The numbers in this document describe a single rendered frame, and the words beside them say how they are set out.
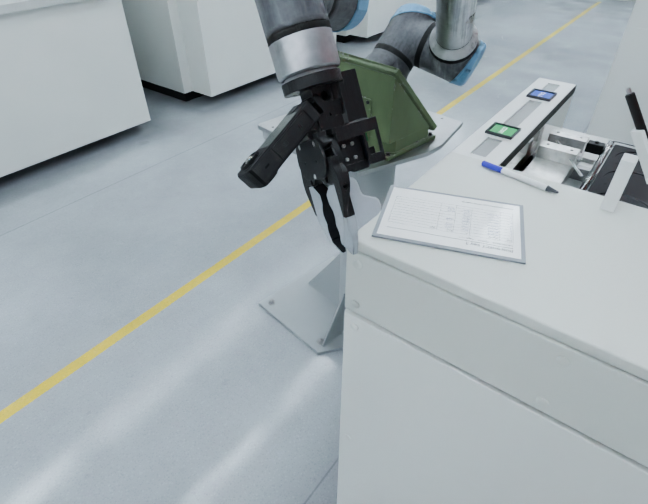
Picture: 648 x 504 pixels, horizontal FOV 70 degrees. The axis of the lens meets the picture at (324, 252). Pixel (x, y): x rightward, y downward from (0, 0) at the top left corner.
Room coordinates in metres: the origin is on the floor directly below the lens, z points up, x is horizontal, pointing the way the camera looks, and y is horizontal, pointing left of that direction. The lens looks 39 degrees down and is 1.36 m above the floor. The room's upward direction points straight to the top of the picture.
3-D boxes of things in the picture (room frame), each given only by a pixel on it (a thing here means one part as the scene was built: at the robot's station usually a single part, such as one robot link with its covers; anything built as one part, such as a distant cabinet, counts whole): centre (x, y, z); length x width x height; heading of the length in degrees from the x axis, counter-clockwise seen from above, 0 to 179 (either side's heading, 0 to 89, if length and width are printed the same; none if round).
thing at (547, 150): (0.94, -0.52, 0.89); 0.08 x 0.03 x 0.03; 53
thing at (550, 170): (0.87, -0.47, 0.87); 0.36 x 0.08 x 0.03; 143
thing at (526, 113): (1.00, -0.45, 0.89); 0.55 x 0.09 x 0.14; 143
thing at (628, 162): (0.60, -0.46, 1.03); 0.06 x 0.04 x 0.13; 53
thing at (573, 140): (1.00, -0.57, 0.89); 0.08 x 0.03 x 0.03; 53
